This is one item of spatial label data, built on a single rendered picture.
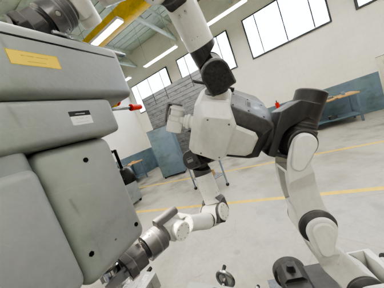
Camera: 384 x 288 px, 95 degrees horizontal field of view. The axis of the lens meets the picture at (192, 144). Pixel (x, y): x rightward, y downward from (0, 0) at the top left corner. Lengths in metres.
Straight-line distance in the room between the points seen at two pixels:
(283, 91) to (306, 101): 6.98
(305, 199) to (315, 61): 7.21
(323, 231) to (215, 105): 0.63
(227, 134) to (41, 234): 0.55
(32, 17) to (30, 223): 0.49
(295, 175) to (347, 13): 7.68
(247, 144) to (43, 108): 0.61
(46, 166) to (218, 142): 0.51
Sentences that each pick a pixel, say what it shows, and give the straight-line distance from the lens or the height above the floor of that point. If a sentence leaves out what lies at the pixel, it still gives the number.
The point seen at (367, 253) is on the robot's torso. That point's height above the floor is 0.74.
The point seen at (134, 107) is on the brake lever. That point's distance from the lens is 0.65.
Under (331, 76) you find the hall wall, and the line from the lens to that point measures 7.93.
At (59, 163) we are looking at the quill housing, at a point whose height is 1.59.
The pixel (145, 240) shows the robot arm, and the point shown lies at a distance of 0.66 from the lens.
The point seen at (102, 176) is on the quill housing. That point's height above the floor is 1.53.
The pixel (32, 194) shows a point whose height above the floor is 1.55.
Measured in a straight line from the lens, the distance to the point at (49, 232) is 0.45.
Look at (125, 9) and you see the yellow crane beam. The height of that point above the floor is 4.92.
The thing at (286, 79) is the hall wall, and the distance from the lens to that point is 7.78.
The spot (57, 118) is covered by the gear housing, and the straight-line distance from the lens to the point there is 0.49.
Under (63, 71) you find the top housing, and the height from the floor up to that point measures 1.79.
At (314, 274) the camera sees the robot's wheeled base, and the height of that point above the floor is 0.57.
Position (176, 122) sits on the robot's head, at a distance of 0.75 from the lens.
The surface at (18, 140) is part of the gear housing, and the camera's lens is 0.45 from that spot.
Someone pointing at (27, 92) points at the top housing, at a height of 1.74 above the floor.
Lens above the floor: 1.57
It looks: 6 degrees down
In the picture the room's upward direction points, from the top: 20 degrees counter-clockwise
